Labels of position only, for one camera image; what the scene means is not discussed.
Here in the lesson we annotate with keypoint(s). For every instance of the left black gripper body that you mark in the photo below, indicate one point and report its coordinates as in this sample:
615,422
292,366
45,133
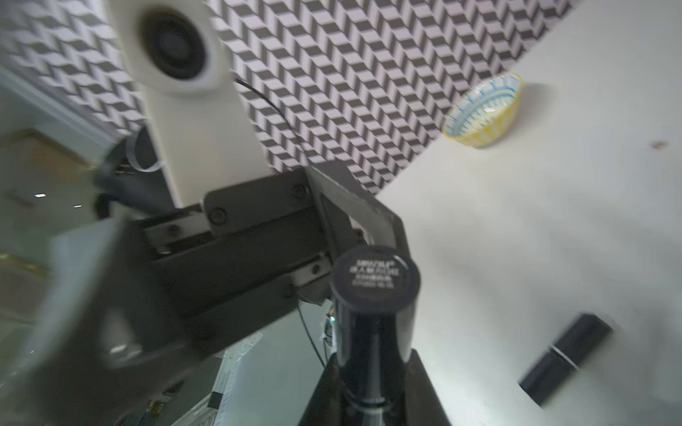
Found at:
136,305

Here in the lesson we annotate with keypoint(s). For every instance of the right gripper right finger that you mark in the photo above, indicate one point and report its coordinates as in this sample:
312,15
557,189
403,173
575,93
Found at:
422,406

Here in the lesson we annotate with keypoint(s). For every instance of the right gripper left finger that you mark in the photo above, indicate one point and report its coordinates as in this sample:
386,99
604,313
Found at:
330,402

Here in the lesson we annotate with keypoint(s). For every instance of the black lipstick silver band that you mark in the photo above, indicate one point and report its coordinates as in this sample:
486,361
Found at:
374,290

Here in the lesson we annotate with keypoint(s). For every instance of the black gold lipstick left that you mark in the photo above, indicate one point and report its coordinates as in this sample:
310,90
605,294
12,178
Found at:
564,357

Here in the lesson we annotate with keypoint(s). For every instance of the yellow blue patterned bowl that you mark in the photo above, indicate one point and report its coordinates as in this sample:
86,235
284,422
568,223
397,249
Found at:
484,114

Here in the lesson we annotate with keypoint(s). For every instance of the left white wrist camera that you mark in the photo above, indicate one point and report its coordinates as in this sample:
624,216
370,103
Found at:
197,122

